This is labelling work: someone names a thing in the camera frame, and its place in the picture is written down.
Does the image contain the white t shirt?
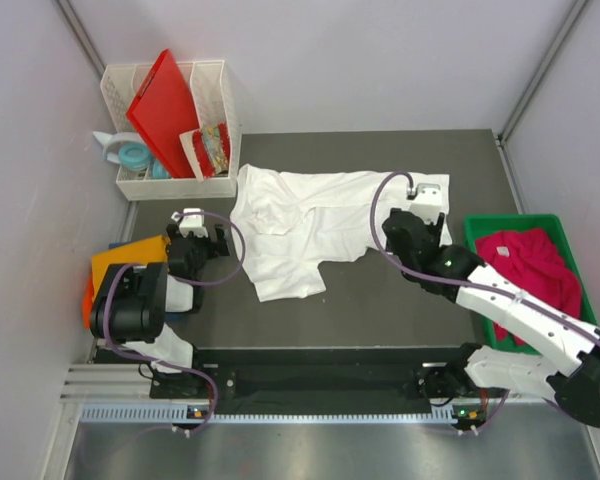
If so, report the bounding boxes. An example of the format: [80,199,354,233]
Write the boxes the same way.
[230,165,450,302]

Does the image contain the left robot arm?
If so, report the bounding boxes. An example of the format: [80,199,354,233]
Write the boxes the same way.
[86,223,230,398]

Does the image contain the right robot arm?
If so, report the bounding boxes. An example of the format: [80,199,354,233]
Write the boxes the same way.
[382,208,600,428]

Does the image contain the green plastic bin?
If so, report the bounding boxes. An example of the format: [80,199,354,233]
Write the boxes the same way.
[464,214,597,325]

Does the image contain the light blue headphones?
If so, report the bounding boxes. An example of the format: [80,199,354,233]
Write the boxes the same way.
[92,131,171,180]

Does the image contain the red patterned booklet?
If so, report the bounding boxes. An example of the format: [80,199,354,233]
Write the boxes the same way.
[179,122,231,182]

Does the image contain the pink t shirt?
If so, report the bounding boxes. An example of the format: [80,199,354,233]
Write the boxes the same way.
[476,228,582,318]

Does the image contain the red plastic folder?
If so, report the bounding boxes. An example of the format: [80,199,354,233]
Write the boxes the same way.
[126,49,199,179]

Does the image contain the white file organizer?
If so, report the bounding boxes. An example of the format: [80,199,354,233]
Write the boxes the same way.
[100,60,242,201]

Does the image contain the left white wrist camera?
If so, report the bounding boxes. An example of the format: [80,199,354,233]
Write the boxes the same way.
[171,208,209,238]

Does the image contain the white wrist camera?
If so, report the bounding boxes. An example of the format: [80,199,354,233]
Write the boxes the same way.
[408,183,443,225]
[171,208,209,238]

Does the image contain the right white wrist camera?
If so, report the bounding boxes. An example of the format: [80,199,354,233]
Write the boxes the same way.
[408,183,443,225]

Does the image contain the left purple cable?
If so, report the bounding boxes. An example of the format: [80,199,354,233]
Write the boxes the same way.
[102,209,246,431]

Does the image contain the purple cable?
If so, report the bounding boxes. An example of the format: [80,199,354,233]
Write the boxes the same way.
[369,171,600,432]
[102,209,246,431]

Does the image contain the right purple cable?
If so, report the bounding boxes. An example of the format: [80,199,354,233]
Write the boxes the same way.
[369,171,600,432]

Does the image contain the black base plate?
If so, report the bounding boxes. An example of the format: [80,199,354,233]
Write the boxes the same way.
[94,344,509,401]

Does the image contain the white cable duct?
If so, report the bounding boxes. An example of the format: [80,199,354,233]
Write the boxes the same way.
[80,404,485,426]

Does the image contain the aluminium frame rail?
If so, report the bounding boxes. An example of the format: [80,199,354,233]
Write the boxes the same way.
[495,0,591,147]

